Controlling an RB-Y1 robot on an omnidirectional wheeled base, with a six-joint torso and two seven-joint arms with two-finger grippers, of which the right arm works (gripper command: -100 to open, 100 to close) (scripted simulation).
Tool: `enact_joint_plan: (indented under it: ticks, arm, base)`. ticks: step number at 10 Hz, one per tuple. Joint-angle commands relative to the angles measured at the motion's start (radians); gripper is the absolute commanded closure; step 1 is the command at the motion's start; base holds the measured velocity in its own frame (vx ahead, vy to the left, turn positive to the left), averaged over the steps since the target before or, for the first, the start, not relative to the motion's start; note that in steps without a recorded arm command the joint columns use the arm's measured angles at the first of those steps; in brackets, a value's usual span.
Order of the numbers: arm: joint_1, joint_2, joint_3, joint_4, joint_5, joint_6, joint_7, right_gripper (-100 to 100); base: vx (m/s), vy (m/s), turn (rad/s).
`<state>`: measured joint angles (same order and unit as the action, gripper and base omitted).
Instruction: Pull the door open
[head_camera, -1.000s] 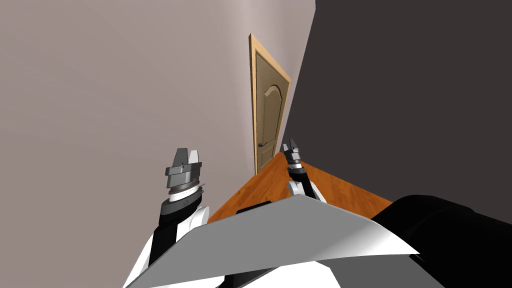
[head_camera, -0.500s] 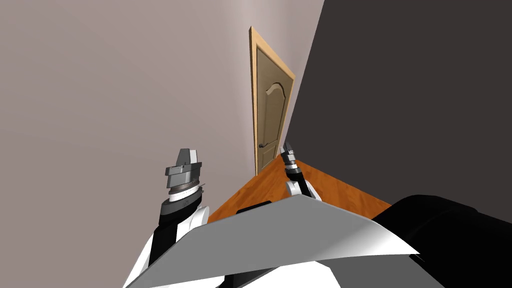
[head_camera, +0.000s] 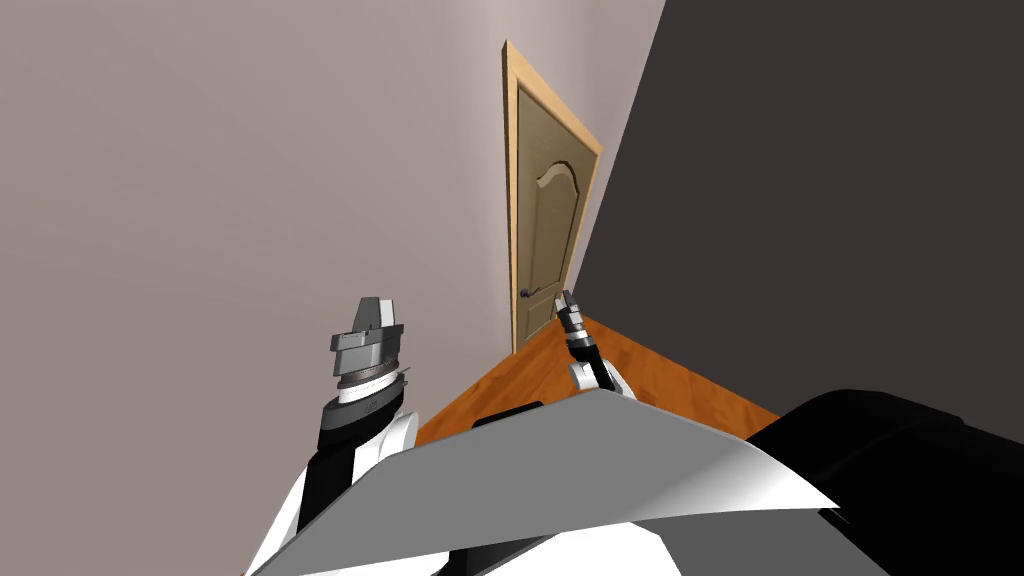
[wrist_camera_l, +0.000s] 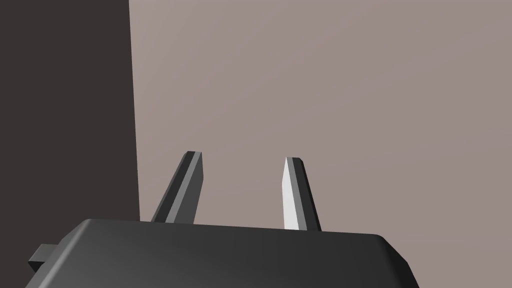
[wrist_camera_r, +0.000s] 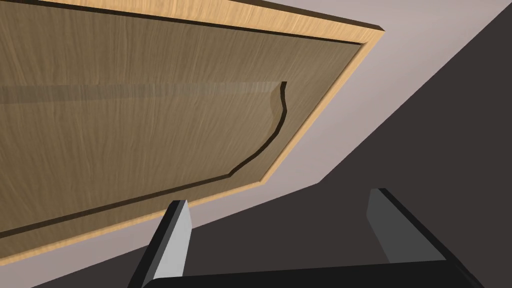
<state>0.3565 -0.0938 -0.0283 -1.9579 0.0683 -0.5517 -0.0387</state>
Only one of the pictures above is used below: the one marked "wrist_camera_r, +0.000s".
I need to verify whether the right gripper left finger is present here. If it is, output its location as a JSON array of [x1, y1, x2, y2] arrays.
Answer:
[[127, 199, 193, 288]]

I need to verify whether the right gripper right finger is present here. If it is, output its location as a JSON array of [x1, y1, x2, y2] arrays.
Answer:
[[366, 187, 448, 265]]

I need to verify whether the brown wooden door leaf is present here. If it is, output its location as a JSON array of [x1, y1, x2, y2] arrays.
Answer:
[[0, 0, 363, 251]]

